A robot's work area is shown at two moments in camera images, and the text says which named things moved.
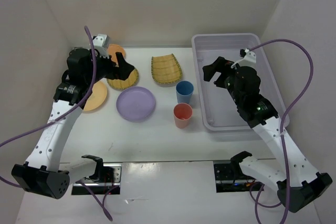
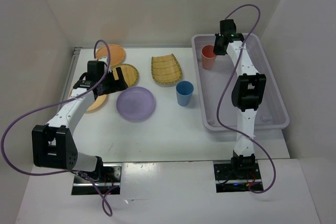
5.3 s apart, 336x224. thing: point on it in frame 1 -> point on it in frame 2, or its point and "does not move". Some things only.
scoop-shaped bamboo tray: (165, 69) does not move
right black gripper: (219, 65) -> (216, 50)
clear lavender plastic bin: (219, 112) does not move
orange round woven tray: (113, 49) does not move
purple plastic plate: (136, 103) does not move
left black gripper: (122, 72) -> (117, 85)
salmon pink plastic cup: (182, 114) -> (208, 56)
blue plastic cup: (184, 91) does not move
